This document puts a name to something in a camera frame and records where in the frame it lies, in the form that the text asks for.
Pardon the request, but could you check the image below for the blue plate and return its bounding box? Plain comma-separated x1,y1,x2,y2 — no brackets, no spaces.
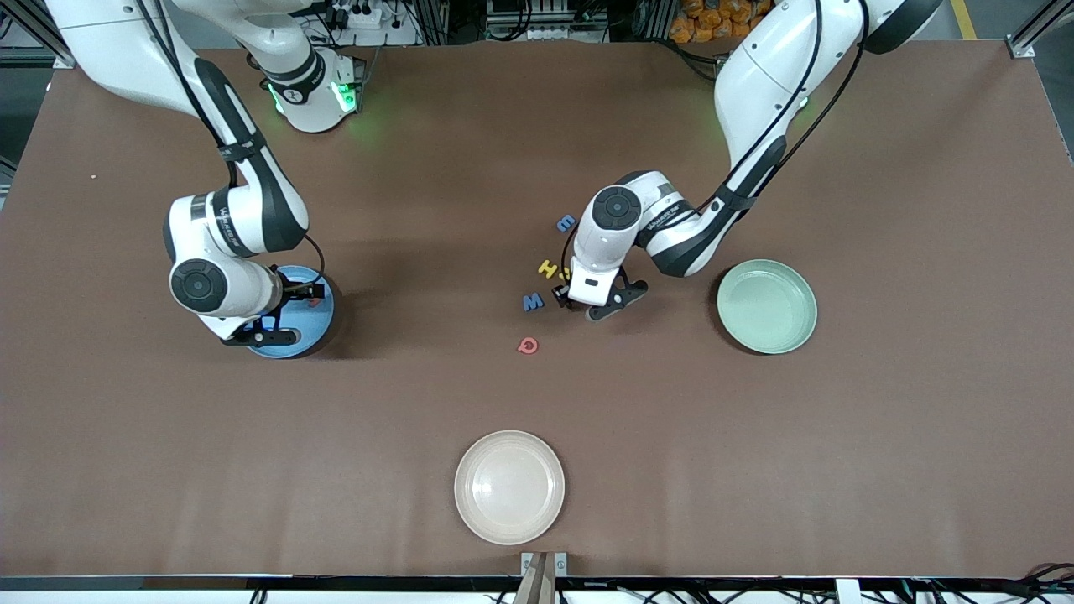
243,265,336,360

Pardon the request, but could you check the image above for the pale green plate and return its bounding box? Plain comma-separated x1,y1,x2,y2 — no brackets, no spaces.
717,259,819,356

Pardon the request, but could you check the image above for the brown table cover sheet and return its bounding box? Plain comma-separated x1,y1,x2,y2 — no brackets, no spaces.
0,40,1074,580

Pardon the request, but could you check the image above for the beige plate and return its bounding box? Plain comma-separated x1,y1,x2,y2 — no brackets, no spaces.
454,430,566,546

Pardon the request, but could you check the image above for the orange bag pile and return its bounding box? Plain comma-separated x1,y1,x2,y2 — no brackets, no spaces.
670,0,777,44

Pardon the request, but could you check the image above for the grey equipment rack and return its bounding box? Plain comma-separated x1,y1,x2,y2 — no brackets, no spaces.
485,0,609,44

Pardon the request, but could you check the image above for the white power strip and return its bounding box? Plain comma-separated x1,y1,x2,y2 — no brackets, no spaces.
330,3,388,32

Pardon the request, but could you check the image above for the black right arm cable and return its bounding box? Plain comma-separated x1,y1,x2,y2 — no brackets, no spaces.
134,0,328,294

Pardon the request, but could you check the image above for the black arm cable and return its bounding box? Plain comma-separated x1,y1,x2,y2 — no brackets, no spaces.
558,0,869,282
134,0,328,294

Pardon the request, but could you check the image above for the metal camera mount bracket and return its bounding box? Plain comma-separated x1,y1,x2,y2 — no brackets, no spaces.
514,551,569,604

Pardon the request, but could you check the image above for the black table edge rail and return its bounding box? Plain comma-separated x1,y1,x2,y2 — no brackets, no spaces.
0,574,1074,604

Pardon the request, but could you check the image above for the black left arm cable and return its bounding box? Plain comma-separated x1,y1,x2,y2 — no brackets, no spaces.
558,0,869,282

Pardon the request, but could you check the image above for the black floor cable bundle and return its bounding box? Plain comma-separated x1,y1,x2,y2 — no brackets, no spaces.
906,562,1074,604

